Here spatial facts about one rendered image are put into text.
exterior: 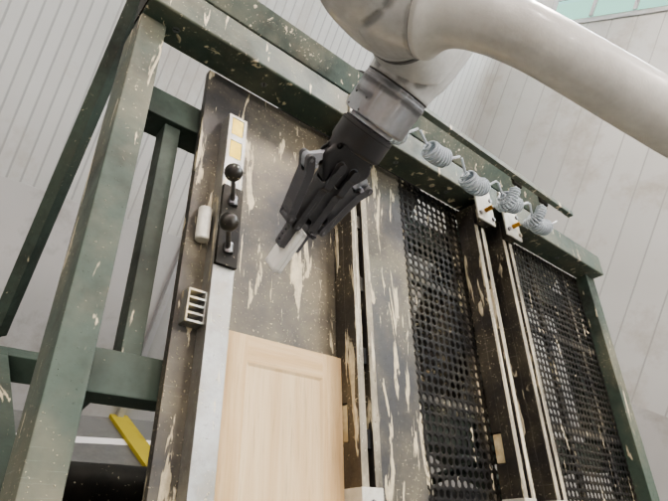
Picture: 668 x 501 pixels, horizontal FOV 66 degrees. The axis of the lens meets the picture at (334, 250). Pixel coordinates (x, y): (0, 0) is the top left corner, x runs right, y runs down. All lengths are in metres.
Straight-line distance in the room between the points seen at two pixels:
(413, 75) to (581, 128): 4.58
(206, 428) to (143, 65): 0.77
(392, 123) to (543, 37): 0.22
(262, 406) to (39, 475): 0.41
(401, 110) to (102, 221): 0.59
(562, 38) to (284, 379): 0.84
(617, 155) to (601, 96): 4.41
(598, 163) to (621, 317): 1.33
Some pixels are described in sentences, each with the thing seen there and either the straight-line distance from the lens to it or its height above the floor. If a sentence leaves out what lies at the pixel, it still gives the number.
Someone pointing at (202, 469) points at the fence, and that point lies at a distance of 0.97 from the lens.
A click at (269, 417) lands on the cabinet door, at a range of 1.08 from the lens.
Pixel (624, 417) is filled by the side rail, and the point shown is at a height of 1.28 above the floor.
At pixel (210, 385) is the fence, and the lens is 1.00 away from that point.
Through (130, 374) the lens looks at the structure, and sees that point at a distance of 1.02.
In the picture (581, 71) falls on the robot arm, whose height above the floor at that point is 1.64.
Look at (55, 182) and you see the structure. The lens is 1.88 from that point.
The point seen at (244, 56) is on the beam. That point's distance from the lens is 1.40.
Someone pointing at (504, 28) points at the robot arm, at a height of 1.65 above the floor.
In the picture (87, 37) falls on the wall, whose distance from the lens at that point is 3.52.
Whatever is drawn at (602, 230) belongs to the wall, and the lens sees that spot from 4.71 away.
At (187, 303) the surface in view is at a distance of 1.03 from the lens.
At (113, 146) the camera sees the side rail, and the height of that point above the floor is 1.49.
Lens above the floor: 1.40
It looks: 3 degrees up
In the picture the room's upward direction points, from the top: 20 degrees clockwise
